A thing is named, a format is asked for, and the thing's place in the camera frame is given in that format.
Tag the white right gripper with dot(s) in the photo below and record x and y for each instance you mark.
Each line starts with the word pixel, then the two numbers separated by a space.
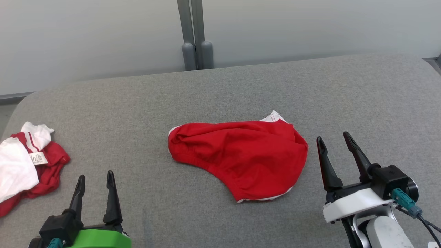
pixel 351 203

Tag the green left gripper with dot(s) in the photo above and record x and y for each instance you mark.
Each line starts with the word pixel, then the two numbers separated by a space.
pixel 103 238

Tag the red white basketball jersey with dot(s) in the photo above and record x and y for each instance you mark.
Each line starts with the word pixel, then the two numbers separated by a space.
pixel 17 165

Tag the red shorts white trim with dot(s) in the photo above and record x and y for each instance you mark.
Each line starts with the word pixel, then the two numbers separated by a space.
pixel 248 155

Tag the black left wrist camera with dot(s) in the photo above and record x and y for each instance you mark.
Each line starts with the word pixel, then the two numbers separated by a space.
pixel 60 225

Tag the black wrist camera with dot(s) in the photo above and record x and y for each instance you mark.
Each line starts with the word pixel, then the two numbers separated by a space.
pixel 60 225
pixel 392 179

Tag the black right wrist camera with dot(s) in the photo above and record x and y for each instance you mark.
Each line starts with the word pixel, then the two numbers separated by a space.
pixel 392 179

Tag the grey wall baseboard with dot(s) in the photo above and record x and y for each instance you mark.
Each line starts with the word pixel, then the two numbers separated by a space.
pixel 13 97

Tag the grey metal post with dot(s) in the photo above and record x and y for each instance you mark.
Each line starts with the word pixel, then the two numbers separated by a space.
pixel 203 34
pixel 187 34

